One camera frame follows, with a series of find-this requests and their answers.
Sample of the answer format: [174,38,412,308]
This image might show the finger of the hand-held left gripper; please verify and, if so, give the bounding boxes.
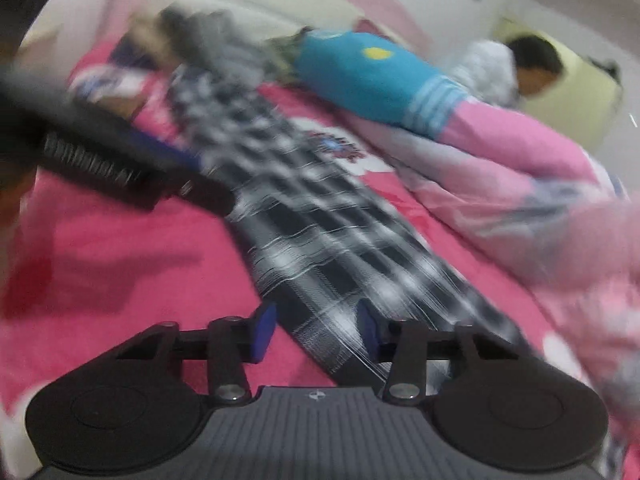
[125,127,203,171]
[42,105,235,217]

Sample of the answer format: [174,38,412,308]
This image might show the blue striped plush cushion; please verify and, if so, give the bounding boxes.
[292,30,468,141]

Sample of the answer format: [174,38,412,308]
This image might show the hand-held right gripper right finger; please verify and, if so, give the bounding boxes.
[356,300,521,403]

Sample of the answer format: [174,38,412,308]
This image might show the grey crumpled garment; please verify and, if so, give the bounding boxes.
[160,7,266,86]

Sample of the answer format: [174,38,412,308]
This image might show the pink floral bed sheet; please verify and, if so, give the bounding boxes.
[0,40,601,480]

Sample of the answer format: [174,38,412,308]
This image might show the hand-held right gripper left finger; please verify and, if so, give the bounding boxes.
[116,302,277,403]

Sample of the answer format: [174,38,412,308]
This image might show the black white plaid pants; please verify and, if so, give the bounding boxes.
[165,65,546,391]

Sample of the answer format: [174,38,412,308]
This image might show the pink grey floral duvet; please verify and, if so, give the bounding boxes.
[340,100,640,480]

